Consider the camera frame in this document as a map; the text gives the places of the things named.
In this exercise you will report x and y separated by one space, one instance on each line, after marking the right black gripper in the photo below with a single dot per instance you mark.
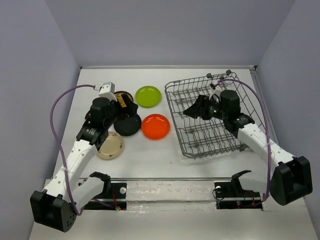
199 108

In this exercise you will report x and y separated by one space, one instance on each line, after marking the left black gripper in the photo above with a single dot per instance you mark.
125 112

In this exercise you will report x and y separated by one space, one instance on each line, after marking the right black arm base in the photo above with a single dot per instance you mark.
229 195

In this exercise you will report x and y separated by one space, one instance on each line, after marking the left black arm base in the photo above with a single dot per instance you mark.
114 200

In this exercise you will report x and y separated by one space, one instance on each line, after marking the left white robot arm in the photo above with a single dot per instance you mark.
62 199

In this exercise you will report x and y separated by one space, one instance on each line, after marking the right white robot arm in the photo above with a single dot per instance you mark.
288 177

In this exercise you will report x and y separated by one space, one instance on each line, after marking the black plate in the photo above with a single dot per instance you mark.
127 130

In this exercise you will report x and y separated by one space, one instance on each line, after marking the lime green plate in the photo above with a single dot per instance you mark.
148 96

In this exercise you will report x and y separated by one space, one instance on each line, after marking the orange plate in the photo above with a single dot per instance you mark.
155 126

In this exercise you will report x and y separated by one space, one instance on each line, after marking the cream plate with floral marks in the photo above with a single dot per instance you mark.
112 146

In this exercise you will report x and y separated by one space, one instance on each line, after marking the grey wire dish rack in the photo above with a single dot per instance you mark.
202 138

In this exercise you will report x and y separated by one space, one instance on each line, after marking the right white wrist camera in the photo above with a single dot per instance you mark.
215 89

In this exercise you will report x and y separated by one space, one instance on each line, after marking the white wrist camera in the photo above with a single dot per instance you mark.
215 89
107 91

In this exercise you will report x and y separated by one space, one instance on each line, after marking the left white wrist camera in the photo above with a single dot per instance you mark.
107 91

